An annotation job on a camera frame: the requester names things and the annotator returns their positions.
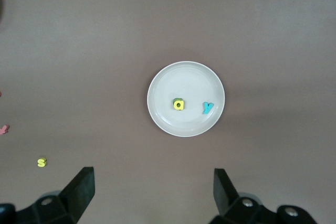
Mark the teal foam letter y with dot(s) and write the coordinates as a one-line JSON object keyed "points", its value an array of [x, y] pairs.
{"points": [[207, 108]]}

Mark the yellow foam letter a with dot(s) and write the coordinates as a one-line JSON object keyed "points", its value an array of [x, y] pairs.
{"points": [[181, 106]]}

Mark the green foam letter b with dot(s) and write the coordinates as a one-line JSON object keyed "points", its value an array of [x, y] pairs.
{"points": [[176, 99]]}

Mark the brown table cover sheet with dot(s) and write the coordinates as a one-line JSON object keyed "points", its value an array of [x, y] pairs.
{"points": [[236, 24]]}

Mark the pink foam letter f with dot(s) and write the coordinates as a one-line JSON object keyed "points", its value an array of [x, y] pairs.
{"points": [[3, 129]]}

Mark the beige brown round plate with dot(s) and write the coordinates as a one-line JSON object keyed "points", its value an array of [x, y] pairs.
{"points": [[186, 82]]}

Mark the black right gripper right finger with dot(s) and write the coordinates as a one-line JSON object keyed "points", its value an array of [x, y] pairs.
{"points": [[228, 200]]}

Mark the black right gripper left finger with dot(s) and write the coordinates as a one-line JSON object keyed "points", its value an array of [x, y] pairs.
{"points": [[73, 197]]}

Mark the yellow foam letter s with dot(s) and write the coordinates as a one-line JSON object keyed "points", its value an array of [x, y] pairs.
{"points": [[41, 162]]}

